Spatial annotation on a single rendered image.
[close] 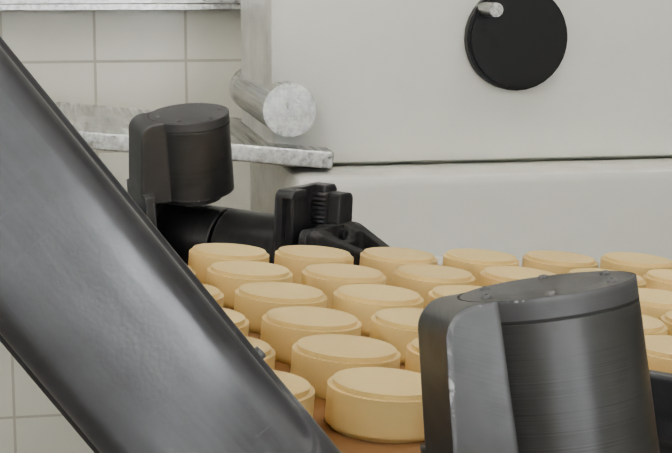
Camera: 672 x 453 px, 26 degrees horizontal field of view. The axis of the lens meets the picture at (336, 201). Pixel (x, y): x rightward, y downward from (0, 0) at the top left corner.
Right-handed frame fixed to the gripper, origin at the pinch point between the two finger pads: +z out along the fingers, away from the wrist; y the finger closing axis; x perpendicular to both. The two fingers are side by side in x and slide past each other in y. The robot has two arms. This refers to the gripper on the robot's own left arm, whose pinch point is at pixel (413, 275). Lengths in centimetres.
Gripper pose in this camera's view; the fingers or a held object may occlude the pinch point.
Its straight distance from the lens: 98.0
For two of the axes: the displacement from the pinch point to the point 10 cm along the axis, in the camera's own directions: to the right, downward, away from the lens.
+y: -0.5, 9.9, 1.4
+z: 8.8, 1.1, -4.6
